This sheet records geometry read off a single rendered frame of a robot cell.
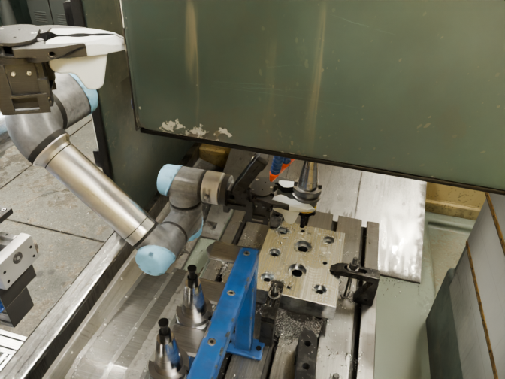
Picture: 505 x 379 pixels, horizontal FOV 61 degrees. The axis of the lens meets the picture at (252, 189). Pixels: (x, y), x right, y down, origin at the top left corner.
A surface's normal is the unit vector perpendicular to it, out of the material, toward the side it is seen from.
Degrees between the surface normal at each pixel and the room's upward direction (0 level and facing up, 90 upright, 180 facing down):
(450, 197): 90
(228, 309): 0
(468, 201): 90
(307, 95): 90
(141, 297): 8
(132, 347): 8
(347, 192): 24
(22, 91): 90
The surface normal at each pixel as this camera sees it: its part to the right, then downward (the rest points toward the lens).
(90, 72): 0.31, 0.56
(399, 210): -0.07, -0.52
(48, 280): 0.04, -0.81
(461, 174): -0.25, 0.55
